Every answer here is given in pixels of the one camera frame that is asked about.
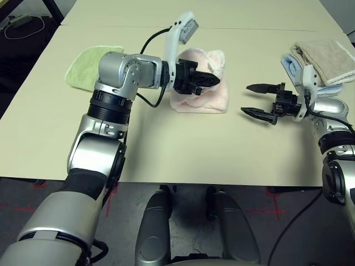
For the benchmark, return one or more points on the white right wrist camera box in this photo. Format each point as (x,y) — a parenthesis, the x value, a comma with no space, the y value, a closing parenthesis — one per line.
(309,77)

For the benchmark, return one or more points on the black table frame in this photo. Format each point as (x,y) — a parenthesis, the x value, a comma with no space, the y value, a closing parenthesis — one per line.
(55,11)

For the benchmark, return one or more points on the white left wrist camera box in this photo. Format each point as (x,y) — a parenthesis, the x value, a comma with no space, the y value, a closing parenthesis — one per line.
(172,41)

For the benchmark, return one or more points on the beige folded towel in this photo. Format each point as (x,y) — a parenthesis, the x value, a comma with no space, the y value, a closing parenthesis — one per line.
(324,58)

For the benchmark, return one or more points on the grey power strip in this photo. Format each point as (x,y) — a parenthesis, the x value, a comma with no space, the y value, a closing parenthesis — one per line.
(20,20)

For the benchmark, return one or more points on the grey robot waist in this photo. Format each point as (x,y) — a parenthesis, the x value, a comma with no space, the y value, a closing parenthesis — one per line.
(216,261)

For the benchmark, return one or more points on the blue folded towel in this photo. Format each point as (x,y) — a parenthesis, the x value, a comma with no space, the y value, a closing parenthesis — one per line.
(291,69)

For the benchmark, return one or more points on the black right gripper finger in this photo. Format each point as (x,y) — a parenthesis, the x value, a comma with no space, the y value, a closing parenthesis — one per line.
(259,113)
(262,88)

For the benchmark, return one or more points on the green folded towel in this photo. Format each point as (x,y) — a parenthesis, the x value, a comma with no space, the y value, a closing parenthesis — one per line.
(83,69)

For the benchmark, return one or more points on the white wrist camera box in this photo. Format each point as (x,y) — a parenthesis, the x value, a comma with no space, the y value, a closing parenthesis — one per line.
(309,77)
(172,41)

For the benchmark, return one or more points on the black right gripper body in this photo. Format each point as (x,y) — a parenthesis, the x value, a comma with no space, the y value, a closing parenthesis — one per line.
(287,106)

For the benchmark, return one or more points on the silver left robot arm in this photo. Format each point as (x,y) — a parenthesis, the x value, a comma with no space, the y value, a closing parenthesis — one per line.
(88,155)

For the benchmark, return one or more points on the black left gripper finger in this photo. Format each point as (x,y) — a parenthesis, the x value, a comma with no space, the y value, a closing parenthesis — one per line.
(206,77)
(206,84)

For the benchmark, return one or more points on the black table foot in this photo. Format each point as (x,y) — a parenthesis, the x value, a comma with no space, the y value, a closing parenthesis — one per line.
(294,190)

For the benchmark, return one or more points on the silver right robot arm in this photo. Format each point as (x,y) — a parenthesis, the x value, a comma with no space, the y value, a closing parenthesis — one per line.
(330,106)

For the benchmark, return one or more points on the grey robot right leg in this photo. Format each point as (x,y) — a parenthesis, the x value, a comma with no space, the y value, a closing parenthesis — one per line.
(235,230)

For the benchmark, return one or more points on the pink embroidered towel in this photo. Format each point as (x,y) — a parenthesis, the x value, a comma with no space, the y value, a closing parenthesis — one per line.
(213,99)

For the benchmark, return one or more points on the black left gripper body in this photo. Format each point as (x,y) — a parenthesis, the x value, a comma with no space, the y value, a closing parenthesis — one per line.
(184,79)

